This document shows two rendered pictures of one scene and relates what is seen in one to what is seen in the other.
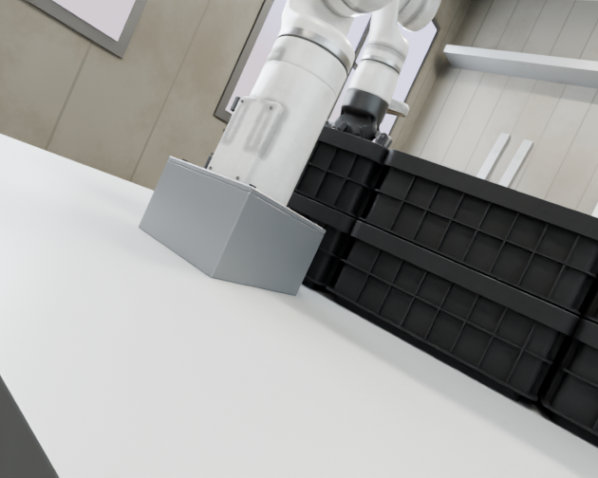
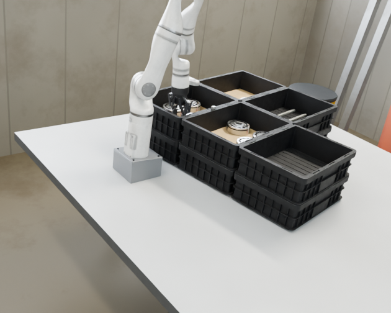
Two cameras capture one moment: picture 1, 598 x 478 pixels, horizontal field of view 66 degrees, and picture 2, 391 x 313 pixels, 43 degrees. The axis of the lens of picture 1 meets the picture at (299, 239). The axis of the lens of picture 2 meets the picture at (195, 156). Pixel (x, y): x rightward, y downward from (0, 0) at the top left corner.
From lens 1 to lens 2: 1.58 m
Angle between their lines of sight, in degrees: 26
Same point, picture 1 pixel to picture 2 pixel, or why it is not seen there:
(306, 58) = (136, 121)
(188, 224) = (123, 169)
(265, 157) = (135, 149)
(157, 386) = (113, 219)
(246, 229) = (134, 170)
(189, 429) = (116, 223)
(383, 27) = (174, 63)
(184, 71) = not seen: outside the picture
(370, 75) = (175, 81)
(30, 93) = (47, 41)
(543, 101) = not seen: outside the picture
